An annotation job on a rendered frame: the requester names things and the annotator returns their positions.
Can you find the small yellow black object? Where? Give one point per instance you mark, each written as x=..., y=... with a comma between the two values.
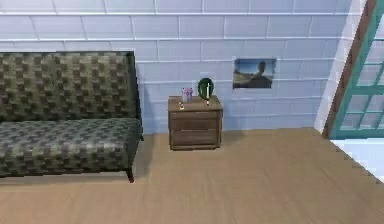
x=181, y=106

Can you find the brown wooden side table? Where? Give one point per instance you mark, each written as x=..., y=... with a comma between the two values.
x=195, y=125

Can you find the dark green round vase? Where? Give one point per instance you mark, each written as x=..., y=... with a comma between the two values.
x=204, y=87

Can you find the framed landscape picture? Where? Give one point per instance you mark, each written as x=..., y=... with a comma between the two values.
x=254, y=73

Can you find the green checked sofa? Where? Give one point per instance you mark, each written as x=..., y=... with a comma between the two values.
x=66, y=113

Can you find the teal framed glass door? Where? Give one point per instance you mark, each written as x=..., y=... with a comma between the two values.
x=361, y=83

